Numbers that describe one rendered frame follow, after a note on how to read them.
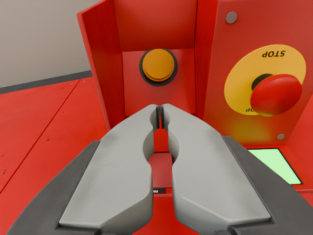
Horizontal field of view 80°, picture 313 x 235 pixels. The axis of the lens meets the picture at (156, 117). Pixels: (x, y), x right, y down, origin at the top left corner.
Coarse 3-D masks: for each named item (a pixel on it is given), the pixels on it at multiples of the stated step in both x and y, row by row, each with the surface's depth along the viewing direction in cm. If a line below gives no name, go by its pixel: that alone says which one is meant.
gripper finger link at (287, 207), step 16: (240, 144) 8; (240, 160) 7; (256, 160) 7; (256, 176) 7; (272, 176) 7; (256, 192) 6; (272, 192) 6; (288, 192) 6; (272, 208) 6; (288, 208) 6; (304, 208) 6; (256, 224) 5; (272, 224) 5; (288, 224) 5; (304, 224) 5
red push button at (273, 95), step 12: (252, 84) 18; (264, 84) 15; (276, 84) 15; (288, 84) 15; (300, 84) 15; (252, 96) 16; (264, 96) 15; (276, 96) 15; (288, 96) 15; (300, 96) 16; (252, 108) 17; (264, 108) 16; (276, 108) 16; (288, 108) 16
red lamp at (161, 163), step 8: (152, 160) 21; (160, 160) 21; (168, 160) 21; (152, 168) 21; (160, 168) 21; (168, 168) 20; (152, 176) 20; (160, 176) 20; (168, 176) 20; (160, 184) 19; (168, 184) 19
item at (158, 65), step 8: (152, 56) 22; (160, 56) 22; (168, 56) 22; (144, 64) 22; (152, 64) 22; (160, 64) 22; (168, 64) 22; (144, 72) 22; (152, 72) 22; (160, 72) 22; (168, 72) 22; (152, 80) 23; (160, 80) 22
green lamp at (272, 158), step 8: (256, 152) 22; (264, 152) 22; (272, 152) 22; (264, 160) 21; (272, 160) 21; (280, 160) 21; (272, 168) 20; (280, 168) 20; (288, 168) 20; (288, 176) 19
